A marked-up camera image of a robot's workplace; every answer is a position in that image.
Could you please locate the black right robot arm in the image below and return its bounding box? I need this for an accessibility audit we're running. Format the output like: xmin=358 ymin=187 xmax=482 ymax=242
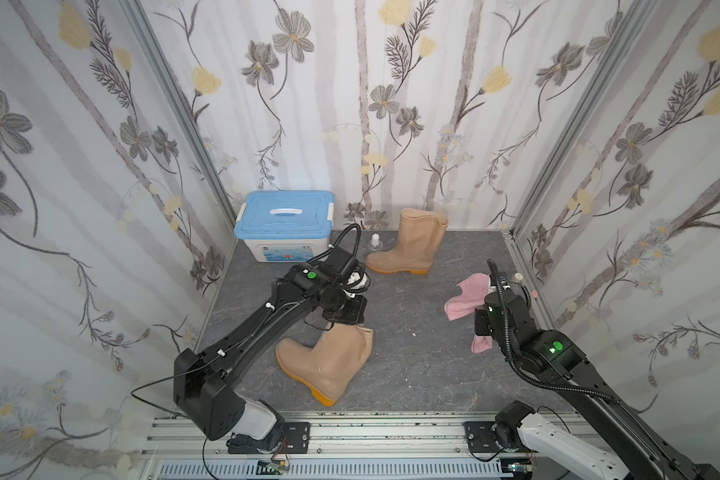
xmin=475 ymin=260 xmax=720 ymax=479

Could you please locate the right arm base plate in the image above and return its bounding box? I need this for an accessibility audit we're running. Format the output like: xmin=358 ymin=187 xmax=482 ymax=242
xmin=463 ymin=421 xmax=519 ymax=454

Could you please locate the blue lid storage box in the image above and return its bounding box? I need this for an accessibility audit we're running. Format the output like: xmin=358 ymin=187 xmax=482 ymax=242
xmin=234 ymin=190 xmax=334 ymax=263

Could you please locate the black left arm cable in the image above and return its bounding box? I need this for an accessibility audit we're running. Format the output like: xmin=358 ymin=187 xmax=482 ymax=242
xmin=130 ymin=359 xmax=217 ymax=418

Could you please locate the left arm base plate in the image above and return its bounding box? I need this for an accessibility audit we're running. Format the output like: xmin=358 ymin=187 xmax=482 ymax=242
xmin=226 ymin=422 xmax=311 ymax=455

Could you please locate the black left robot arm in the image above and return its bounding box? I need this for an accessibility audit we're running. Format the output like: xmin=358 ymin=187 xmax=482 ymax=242
xmin=173 ymin=246 xmax=367 ymax=442

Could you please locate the tan rubber boot orange sole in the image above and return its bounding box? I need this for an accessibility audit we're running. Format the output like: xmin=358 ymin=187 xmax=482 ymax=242
xmin=366 ymin=208 xmax=449 ymax=274

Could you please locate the pink cloth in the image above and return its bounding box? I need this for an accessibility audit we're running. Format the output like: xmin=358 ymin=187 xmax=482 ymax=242
xmin=443 ymin=273 xmax=493 ymax=354

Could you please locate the aluminium front rail frame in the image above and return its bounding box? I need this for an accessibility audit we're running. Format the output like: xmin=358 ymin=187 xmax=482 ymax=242
xmin=137 ymin=410 xmax=637 ymax=480

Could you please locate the white perforated cable tray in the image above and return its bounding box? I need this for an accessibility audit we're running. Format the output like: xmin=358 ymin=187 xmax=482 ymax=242
xmin=153 ymin=458 xmax=513 ymax=479

